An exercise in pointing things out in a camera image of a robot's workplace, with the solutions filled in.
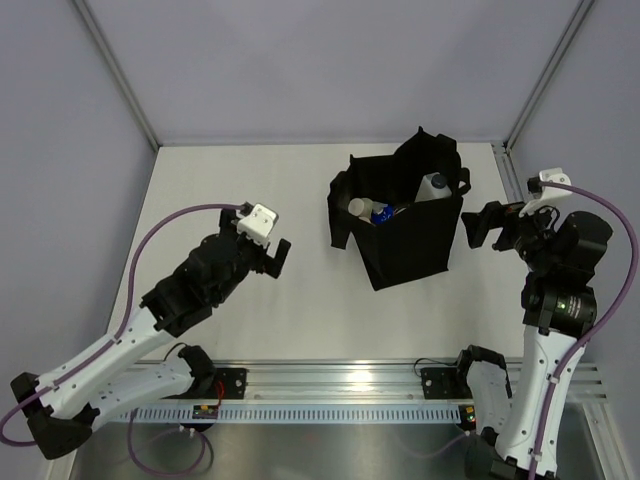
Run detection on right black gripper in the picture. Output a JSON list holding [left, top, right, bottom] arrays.
[[463, 196, 560, 274]]

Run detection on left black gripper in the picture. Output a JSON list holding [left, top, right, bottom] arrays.
[[212, 208, 289, 306]]

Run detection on white bottle grey cap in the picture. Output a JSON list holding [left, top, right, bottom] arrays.
[[415, 172, 452, 203]]

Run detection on black canvas bag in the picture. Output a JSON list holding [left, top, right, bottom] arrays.
[[327, 129, 471, 290]]

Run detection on orange spray bottle blue top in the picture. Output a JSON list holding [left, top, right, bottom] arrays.
[[370, 202, 408, 225]]

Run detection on green frosted bottle beige cap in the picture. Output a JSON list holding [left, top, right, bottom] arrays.
[[348, 198, 373, 219]]

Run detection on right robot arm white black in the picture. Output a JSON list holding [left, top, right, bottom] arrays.
[[452, 201, 613, 479]]

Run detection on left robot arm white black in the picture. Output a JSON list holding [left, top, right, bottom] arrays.
[[10, 203, 291, 460]]

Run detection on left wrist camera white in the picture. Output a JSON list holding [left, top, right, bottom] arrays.
[[236, 203, 279, 248]]

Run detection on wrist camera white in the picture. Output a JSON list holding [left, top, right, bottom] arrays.
[[236, 203, 279, 248], [519, 168, 572, 218]]

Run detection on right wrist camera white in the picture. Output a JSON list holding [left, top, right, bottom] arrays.
[[519, 168, 572, 218]]

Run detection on aluminium mounting rail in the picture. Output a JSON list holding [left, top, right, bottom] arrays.
[[64, 360, 609, 405]]

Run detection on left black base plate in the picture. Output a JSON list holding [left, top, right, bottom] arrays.
[[200, 367, 248, 400]]

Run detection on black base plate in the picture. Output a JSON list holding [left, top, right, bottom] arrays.
[[420, 366, 472, 400], [200, 367, 248, 400]]

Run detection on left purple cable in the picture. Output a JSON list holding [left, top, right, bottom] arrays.
[[0, 201, 251, 474]]

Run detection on white slotted cable duct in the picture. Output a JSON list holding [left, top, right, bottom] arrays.
[[135, 404, 461, 424]]

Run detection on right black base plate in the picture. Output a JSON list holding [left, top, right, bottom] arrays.
[[420, 366, 472, 400]]

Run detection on right aluminium corner post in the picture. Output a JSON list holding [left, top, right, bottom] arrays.
[[503, 0, 597, 154]]

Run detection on aluminium corner post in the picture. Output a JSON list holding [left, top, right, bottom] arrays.
[[503, 0, 597, 154], [70, 0, 162, 153]]

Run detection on left aluminium corner post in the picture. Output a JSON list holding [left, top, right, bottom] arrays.
[[70, 0, 162, 153]]

